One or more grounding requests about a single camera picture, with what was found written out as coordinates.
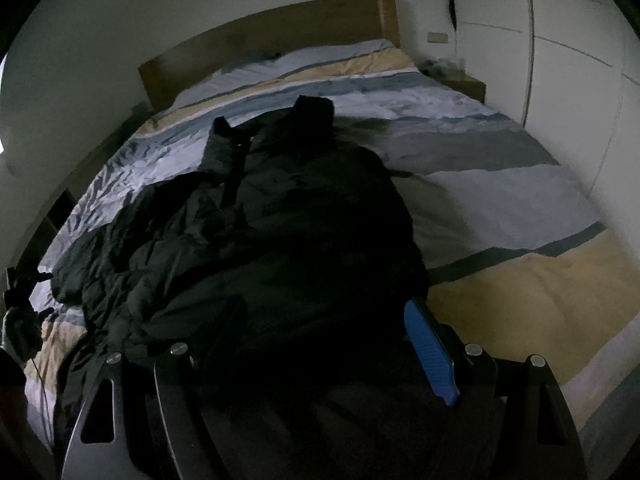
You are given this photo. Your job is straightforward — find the bed with striped duvet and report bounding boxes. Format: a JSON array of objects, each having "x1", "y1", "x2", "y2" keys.
[{"x1": 22, "y1": 37, "x2": 640, "y2": 461}]

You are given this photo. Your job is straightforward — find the black padded jacket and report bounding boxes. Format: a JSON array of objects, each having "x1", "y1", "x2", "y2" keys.
[{"x1": 50, "y1": 95, "x2": 453, "y2": 480}]

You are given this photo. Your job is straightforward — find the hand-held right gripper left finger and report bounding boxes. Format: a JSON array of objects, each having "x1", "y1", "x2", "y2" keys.
[{"x1": 61, "y1": 342, "x2": 213, "y2": 480}]

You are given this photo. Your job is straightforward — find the wooden nightstand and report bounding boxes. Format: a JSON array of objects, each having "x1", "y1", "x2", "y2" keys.
[{"x1": 440, "y1": 74, "x2": 487, "y2": 103}]

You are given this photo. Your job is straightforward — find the white wardrobe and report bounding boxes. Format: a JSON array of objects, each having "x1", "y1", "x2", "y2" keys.
[{"x1": 445, "y1": 0, "x2": 640, "y2": 241}]

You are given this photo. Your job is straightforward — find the wooden headboard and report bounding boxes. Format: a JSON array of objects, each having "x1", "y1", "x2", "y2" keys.
[{"x1": 137, "y1": 0, "x2": 402, "y2": 111}]

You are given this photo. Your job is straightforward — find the wooden bedside shelf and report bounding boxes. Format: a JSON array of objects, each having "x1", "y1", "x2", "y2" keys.
[{"x1": 44, "y1": 187, "x2": 77, "y2": 235}]

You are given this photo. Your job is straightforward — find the small clutter on nightstand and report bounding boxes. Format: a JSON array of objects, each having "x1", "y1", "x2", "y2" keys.
[{"x1": 417, "y1": 56, "x2": 468, "y2": 77}]

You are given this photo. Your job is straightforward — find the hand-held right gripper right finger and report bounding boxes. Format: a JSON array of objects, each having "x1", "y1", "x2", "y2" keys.
[{"x1": 403, "y1": 298, "x2": 590, "y2": 480}]

